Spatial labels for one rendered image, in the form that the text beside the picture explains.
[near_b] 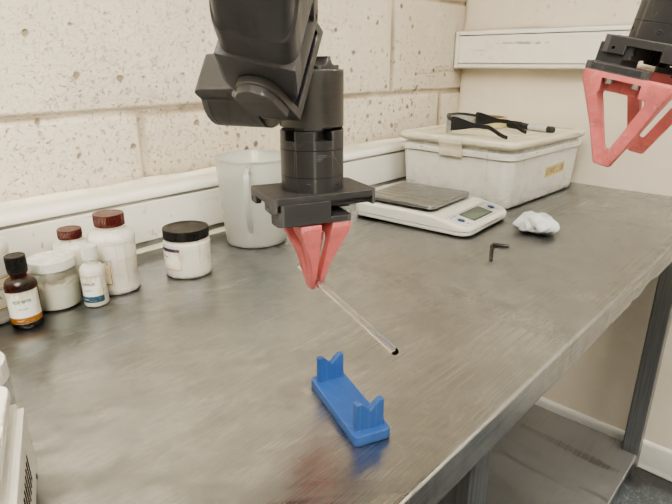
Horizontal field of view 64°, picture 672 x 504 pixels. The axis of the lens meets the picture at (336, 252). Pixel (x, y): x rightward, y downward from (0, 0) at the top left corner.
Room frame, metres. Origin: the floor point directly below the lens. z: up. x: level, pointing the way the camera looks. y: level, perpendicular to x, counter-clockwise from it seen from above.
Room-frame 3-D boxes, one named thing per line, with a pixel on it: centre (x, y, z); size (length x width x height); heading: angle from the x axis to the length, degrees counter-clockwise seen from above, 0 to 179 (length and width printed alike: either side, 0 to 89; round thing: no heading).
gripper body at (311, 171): (0.49, 0.02, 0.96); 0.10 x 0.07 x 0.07; 115
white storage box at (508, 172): (1.32, -0.38, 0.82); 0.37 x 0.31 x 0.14; 135
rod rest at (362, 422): (0.42, -0.01, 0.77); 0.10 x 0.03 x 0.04; 24
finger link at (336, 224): (0.48, 0.03, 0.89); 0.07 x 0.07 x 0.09; 25
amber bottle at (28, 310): (0.59, 0.37, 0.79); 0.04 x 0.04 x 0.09
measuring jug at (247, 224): (0.90, 0.14, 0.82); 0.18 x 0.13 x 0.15; 2
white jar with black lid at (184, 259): (0.76, 0.22, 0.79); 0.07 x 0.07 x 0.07
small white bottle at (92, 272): (0.65, 0.31, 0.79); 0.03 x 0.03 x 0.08
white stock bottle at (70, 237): (0.70, 0.36, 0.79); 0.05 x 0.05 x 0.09
